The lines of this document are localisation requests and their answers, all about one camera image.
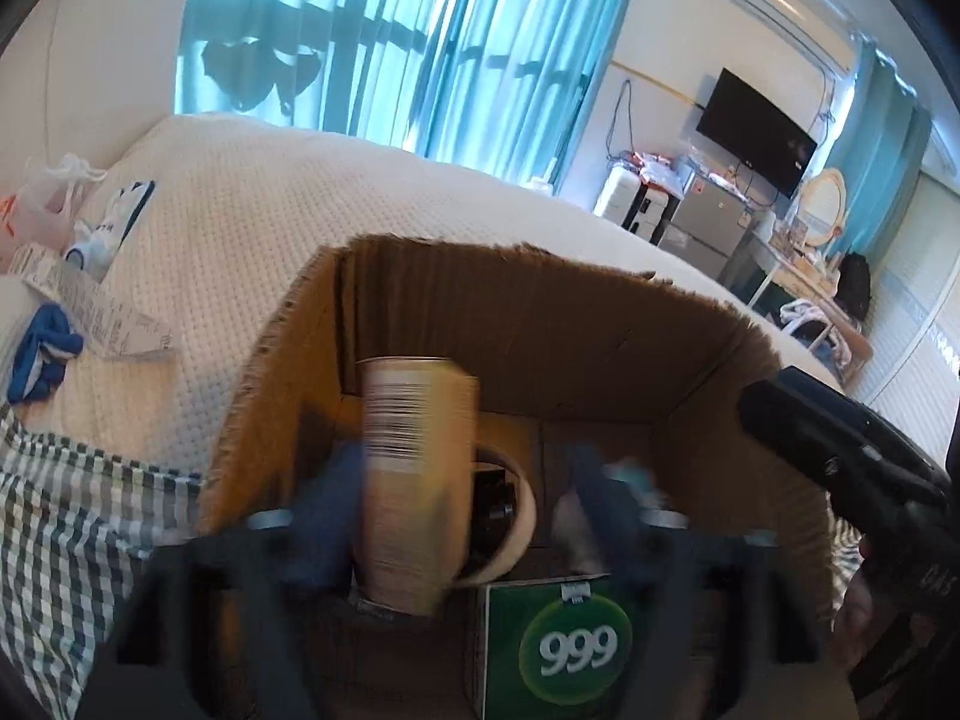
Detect black wall television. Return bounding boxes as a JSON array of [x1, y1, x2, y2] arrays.
[[696, 67, 818, 198]]

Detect brown cardboard box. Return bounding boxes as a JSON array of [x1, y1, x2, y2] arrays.
[[199, 234, 845, 720]]

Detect white air conditioner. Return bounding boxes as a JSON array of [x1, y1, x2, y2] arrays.
[[720, 0, 856, 76]]

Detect tan cylindrical bottle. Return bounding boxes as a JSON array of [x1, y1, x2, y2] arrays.
[[352, 356, 482, 616]]

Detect tape roll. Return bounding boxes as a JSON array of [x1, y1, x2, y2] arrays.
[[450, 444, 539, 587]]

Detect wide teal window curtain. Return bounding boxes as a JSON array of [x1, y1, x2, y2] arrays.
[[174, 0, 650, 192]]

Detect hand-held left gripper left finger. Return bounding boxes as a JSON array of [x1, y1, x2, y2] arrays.
[[75, 439, 368, 720]]

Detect wooden dressing table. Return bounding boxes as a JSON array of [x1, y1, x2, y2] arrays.
[[750, 232, 875, 383]]

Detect blue cloth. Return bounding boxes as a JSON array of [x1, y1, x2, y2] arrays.
[[7, 304, 85, 402]]

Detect silver mini fridge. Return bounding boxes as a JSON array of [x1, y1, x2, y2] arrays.
[[658, 176, 755, 282]]

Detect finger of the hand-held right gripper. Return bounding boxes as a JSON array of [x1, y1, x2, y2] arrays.
[[739, 367, 953, 511]]

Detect narrow teal curtain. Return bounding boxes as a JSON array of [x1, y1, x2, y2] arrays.
[[821, 34, 935, 260]]

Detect oval white frame mirror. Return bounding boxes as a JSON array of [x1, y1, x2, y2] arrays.
[[796, 169, 848, 248]]

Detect white printed paper box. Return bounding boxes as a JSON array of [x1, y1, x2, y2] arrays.
[[7, 244, 177, 361]]

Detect green and white medicine box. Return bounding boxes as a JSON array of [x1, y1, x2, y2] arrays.
[[476, 574, 653, 720]]

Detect black bag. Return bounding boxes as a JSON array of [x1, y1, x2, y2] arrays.
[[834, 253, 872, 323]]

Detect hanging dark garment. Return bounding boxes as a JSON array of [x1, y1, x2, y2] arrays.
[[202, 37, 323, 110]]

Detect white appliance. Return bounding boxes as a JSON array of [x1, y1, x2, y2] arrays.
[[595, 163, 638, 226]]

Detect orange print plastic bag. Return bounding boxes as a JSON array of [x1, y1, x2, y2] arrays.
[[0, 154, 110, 256]]

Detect white and blue packet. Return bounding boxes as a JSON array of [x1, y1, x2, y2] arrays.
[[64, 180, 158, 278]]

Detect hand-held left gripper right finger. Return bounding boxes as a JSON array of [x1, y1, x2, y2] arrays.
[[559, 442, 863, 720]]

